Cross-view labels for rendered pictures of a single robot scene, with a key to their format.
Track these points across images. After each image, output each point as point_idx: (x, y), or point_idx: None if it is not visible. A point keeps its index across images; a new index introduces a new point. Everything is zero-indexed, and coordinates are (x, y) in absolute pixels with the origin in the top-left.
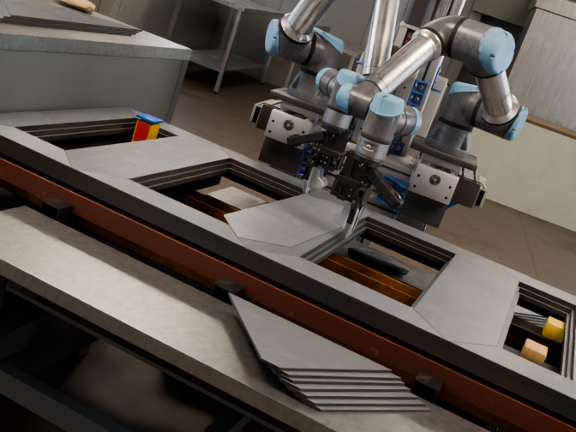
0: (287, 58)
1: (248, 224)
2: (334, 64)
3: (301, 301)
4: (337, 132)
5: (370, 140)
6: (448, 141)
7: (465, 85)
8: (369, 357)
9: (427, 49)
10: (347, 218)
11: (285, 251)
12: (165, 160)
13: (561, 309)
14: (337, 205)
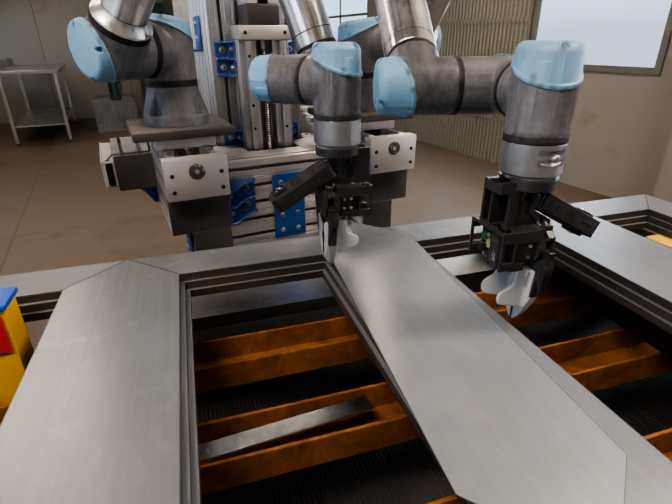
0: (130, 76)
1: (504, 465)
2: (193, 59)
3: None
4: (355, 153)
5: (555, 145)
6: (369, 97)
7: (363, 20)
8: None
9: None
10: (526, 289)
11: (666, 490)
12: (132, 399)
13: (639, 220)
14: (378, 251)
